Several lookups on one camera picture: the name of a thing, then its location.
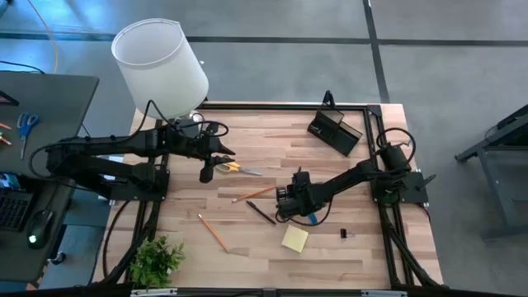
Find blue handled scissors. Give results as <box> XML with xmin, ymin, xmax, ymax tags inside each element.
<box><xmin>16</xmin><ymin>111</ymin><xmax>40</xmax><ymax>162</ymax></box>

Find grey side desk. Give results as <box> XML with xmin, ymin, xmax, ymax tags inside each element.
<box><xmin>0</xmin><ymin>70</ymin><xmax>101</xmax><ymax>285</ymax></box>

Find black aluminium table frame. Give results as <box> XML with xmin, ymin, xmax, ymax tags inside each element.
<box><xmin>91</xmin><ymin>100</ymin><xmax>446</xmax><ymax>297</ymax></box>

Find white shade silver table lamp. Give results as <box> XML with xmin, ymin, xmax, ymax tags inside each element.
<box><xmin>111</xmin><ymin>17</ymin><xmax>210</xmax><ymax>137</ymax></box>

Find black mesh desk organizer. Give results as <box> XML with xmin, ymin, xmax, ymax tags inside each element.
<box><xmin>306</xmin><ymin>102</ymin><xmax>365</xmax><ymax>158</ymax></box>

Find orange yellow cable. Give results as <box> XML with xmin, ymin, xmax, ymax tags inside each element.
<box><xmin>26</xmin><ymin>0</ymin><xmax>60</xmax><ymax>75</ymax></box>

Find yellow sticky note pad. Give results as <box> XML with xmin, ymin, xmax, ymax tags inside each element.
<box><xmin>280</xmin><ymin>224</ymin><xmax>310</xmax><ymax>254</ymax></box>

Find black keyboard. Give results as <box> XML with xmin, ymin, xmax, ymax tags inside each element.
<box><xmin>0</xmin><ymin>187</ymin><xmax>35</xmax><ymax>233</ymax></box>

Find green potted plant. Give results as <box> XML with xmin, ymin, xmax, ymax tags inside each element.
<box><xmin>129</xmin><ymin>233</ymin><xmax>187</xmax><ymax>292</ymax></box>

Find orange pencil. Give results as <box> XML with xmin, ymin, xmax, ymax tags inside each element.
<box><xmin>197</xmin><ymin>213</ymin><xmax>230</xmax><ymax>253</ymax></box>
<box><xmin>231</xmin><ymin>186</ymin><xmax>277</xmax><ymax>204</ymax></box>

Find black computer mouse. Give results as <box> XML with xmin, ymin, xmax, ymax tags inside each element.
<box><xmin>26</xmin><ymin>209</ymin><xmax>55</xmax><ymax>250</ymax></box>

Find yellow handled scissors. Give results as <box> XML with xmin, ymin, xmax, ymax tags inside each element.
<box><xmin>214</xmin><ymin>161</ymin><xmax>263</xmax><ymax>177</ymax></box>

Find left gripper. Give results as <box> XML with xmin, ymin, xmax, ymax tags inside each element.
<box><xmin>163</xmin><ymin>120</ymin><xmax>237</xmax><ymax>186</ymax></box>

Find grey metal cart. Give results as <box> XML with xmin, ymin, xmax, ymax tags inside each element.
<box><xmin>454</xmin><ymin>102</ymin><xmax>528</xmax><ymax>241</ymax></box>

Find silver aluminium bracket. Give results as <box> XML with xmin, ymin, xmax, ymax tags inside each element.
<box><xmin>130</xmin><ymin>287</ymin><xmax>179</xmax><ymax>297</ymax></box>
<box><xmin>361</xmin><ymin>290</ymin><xmax>408</xmax><ymax>297</ymax></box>

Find black pen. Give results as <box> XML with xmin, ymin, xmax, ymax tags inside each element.
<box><xmin>245</xmin><ymin>200</ymin><xmax>277</xmax><ymax>226</ymax></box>

